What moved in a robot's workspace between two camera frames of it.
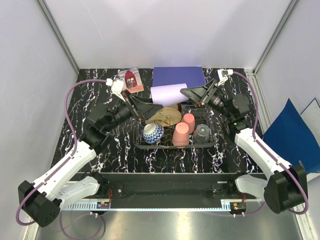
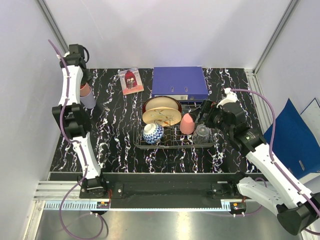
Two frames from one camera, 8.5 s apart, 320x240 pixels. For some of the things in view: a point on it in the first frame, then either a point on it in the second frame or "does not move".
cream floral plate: [166, 116] does not move
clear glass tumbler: [201, 134] does not move
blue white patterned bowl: [152, 133] does not move
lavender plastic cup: [168, 95] to [88, 101]
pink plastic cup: [189, 119] does not move
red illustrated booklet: [132, 82] does not move
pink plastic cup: [180, 136] to [85, 90]
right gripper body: [213, 98] to [214, 118]
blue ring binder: [191, 76] does not move
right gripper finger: [197, 94] to [200, 118]
